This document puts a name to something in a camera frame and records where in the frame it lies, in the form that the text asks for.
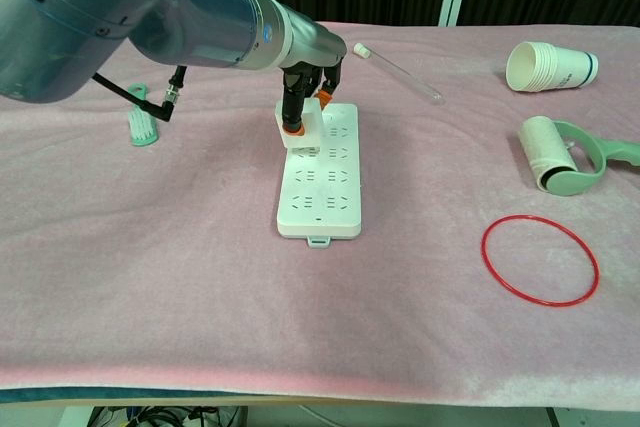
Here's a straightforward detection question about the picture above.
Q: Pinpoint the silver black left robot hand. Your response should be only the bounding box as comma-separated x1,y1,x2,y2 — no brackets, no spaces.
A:
277,16,348,140

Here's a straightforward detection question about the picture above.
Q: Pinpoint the white plug adapter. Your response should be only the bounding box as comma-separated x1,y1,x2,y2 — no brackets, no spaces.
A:
274,99,324,152

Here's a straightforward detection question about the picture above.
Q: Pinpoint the white power strip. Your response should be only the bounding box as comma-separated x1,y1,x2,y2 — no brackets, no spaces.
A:
276,101,364,252

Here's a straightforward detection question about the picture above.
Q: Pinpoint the clear test tube white cap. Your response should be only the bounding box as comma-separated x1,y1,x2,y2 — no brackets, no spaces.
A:
352,42,446,106

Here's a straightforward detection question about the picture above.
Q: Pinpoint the mint green brush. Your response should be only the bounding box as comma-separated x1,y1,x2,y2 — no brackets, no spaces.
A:
124,82,162,149

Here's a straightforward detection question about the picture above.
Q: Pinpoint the stack of white paper cups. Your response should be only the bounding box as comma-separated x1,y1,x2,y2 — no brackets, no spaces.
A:
505,40,600,94

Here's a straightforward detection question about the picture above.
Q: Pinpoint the pink foam mat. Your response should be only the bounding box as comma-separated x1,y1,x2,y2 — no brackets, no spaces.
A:
0,20,640,407

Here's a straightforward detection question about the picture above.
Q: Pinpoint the mint green lint roller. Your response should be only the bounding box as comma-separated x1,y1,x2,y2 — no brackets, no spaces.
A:
517,115,640,197

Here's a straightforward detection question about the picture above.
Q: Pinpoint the black arm cable with plug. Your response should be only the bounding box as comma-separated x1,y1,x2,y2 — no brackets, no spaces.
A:
91,64,189,123

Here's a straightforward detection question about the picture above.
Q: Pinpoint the red rubber ring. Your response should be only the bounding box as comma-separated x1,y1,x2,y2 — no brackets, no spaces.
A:
480,214,601,307

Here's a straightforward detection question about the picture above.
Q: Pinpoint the bundle of cables under table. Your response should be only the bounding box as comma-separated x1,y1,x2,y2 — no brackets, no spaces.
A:
88,405,242,427

